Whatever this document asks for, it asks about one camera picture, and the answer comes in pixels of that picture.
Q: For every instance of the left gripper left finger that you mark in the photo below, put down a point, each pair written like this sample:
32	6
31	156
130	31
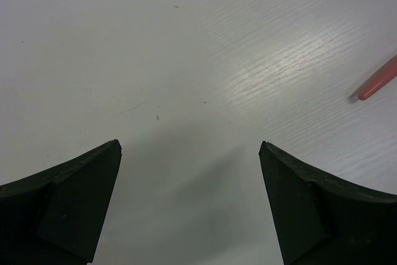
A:
56	216

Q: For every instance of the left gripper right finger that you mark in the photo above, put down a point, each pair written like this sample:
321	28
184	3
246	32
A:
320	218

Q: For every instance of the pink lip pencil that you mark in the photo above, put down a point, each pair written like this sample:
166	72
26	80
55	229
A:
379	80

